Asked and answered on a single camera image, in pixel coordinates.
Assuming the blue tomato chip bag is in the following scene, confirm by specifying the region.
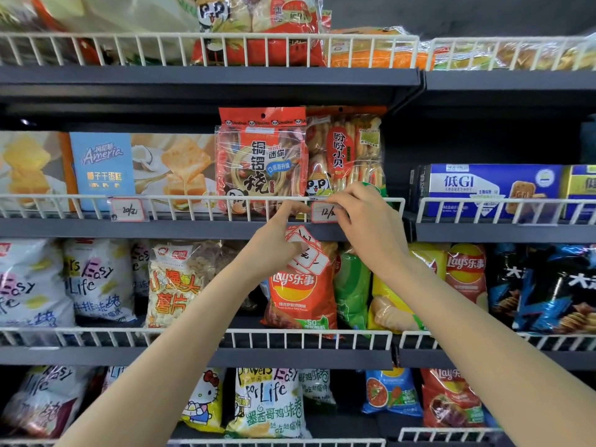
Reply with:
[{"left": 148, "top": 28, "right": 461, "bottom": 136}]
[{"left": 362, "top": 367, "right": 425, "bottom": 418}]

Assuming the red panda snack pack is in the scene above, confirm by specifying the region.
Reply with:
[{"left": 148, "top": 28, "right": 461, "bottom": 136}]
[{"left": 191, "top": 0, "right": 328, "bottom": 66}]

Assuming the person's right hand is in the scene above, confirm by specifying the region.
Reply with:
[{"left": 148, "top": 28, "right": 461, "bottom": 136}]
[{"left": 325, "top": 182, "right": 412, "bottom": 275}]

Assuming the clear rice cracker pack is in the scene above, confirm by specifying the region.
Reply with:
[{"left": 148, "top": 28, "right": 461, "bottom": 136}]
[{"left": 305, "top": 106, "right": 388, "bottom": 201}]

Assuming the stack of red-bordered price tags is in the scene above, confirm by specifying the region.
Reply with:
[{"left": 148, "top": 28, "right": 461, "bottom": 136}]
[{"left": 284, "top": 225, "right": 332, "bottom": 276}]

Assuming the yellow red-logo chip bag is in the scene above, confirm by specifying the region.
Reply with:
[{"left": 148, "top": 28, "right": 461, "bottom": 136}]
[{"left": 368, "top": 242, "right": 451, "bottom": 335}]

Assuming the white plastic bag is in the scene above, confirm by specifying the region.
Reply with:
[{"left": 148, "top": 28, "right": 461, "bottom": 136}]
[{"left": 37, "top": 0, "right": 202, "bottom": 66}]

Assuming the white wire shelf fence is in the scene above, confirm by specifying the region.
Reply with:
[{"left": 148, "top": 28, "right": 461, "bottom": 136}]
[
  {"left": 399, "top": 331, "right": 596, "bottom": 352},
  {"left": 0, "top": 33, "right": 420, "bottom": 68},
  {"left": 0, "top": 438, "right": 386, "bottom": 447},
  {"left": 415, "top": 197, "right": 596, "bottom": 225},
  {"left": 0, "top": 195, "right": 406, "bottom": 223},
  {"left": 0, "top": 328, "right": 394, "bottom": 351},
  {"left": 426, "top": 37, "right": 596, "bottom": 71},
  {"left": 398, "top": 428, "right": 503, "bottom": 443}
]

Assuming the clear yellow biscuit pack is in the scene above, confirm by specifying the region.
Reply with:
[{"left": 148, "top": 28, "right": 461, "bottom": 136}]
[
  {"left": 435, "top": 41, "right": 497, "bottom": 70},
  {"left": 493, "top": 39, "right": 596, "bottom": 71}
]

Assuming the white printed snack bag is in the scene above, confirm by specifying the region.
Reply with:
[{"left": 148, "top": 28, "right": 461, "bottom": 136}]
[
  {"left": 63, "top": 238, "right": 137, "bottom": 324},
  {"left": 130, "top": 239, "right": 153, "bottom": 299},
  {"left": 2, "top": 366, "right": 97, "bottom": 439},
  {"left": 100, "top": 366, "right": 127, "bottom": 392},
  {"left": 0, "top": 238, "right": 75, "bottom": 332},
  {"left": 297, "top": 369, "right": 338, "bottom": 409},
  {"left": 225, "top": 367, "right": 313, "bottom": 440}
]

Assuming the plain green chip bag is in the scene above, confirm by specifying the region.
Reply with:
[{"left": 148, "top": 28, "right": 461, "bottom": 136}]
[{"left": 334, "top": 248, "right": 373, "bottom": 332}]

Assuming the red yellow-logo chip bag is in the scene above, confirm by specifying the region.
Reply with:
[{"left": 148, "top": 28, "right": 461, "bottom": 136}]
[{"left": 260, "top": 242, "right": 340, "bottom": 339}]

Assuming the dark grey metal shelf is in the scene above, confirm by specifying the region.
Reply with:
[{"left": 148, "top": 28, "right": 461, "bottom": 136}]
[{"left": 0, "top": 32, "right": 596, "bottom": 447}]

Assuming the small red chip bag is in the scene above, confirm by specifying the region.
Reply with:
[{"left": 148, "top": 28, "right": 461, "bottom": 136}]
[{"left": 445, "top": 243, "right": 490, "bottom": 314}]

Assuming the blue biscuit box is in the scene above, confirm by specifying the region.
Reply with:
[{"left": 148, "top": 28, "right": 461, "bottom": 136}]
[
  {"left": 561, "top": 165, "right": 596, "bottom": 222},
  {"left": 409, "top": 163, "right": 565, "bottom": 220}
]

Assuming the clear snack bag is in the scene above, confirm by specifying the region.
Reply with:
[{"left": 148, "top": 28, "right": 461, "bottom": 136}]
[{"left": 219, "top": 242, "right": 248, "bottom": 275}]

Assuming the person's left hand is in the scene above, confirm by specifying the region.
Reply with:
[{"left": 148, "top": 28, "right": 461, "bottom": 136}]
[{"left": 237, "top": 199, "right": 312, "bottom": 281}]

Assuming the person's left forearm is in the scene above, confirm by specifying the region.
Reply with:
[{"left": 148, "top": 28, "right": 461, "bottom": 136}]
[{"left": 55, "top": 260, "right": 280, "bottom": 447}]

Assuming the person's right forearm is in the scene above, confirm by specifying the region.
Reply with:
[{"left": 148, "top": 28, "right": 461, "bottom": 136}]
[{"left": 372, "top": 255, "right": 596, "bottom": 447}]

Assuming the orange cake box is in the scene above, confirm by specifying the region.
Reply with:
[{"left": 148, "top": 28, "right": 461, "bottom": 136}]
[{"left": 0, "top": 130, "right": 78, "bottom": 212}]

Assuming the light blue cake box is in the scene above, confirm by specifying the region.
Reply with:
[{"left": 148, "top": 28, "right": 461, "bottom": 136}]
[{"left": 70, "top": 132, "right": 220, "bottom": 214}]

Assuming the clear orange-print chip bag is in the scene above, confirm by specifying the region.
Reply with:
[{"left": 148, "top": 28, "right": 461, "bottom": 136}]
[{"left": 145, "top": 242, "right": 225, "bottom": 330}]

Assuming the orange snack pack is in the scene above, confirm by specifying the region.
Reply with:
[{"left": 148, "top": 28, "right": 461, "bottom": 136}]
[{"left": 328, "top": 26, "right": 437, "bottom": 70}]

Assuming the yellow cat-print snack bag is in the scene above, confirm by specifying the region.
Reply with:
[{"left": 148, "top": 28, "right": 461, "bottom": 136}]
[{"left": 179, "top": 367, "right": 228, "bottom": 435}]

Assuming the red clear cake pack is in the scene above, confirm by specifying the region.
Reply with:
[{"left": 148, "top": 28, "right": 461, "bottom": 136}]
[{"left": 215, "top": 106, "right": 309, "bottom": 215}]

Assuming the dark red chip bag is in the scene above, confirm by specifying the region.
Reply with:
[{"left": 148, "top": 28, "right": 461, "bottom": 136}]
[{"left": 420, "top": 367, "right": 489, "bottom": 430}]

